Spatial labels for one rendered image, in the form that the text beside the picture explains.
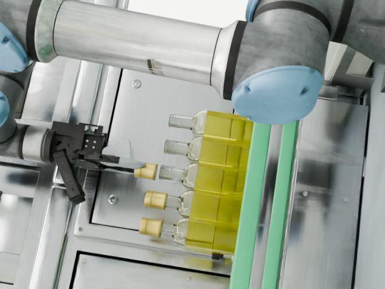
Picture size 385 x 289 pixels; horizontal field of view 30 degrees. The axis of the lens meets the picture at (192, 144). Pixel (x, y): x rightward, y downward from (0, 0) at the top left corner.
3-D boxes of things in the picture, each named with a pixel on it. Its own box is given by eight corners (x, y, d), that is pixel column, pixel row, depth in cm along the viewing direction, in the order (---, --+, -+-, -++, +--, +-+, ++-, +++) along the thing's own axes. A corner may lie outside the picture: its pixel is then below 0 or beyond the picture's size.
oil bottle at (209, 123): (291, 130, 155) (193, 116, 156) (295, 121, 150) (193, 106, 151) (288, 155, 153) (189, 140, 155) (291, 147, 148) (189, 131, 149)
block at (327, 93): (330, 101, 147) (297, 96, 148) (339, 84, 138) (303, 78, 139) (329, 117, 146) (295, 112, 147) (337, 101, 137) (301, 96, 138)
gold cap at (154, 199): (165, 211, 149) (144, 208, 149) (168, 195, 150) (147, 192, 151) (164, 207, 146) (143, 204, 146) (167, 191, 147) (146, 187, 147)
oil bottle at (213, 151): (288, 156, 154) (189, 141, 155) (291, 148, 148) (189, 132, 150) (285, 181, 152) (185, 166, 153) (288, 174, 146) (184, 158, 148)
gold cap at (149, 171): (158, 166, 152) (137, 163, 152) (157, 161, 148) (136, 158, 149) (154, 182, 151) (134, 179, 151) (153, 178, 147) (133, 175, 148)
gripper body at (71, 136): (106, 125, 149) (49, 117, 149) (98, 166, 146) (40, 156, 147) (111, 136, 156) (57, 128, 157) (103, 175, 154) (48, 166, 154)
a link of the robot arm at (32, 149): (19, 154, 147) (29, 164, 155) (41, 157, 147) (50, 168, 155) (28, 120, 149) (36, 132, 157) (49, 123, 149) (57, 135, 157)
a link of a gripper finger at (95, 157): (118, 154, 145) (77, 149, 147) (116, 161, 145) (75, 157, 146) (124, 161, 149) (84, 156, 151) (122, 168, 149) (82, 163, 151)
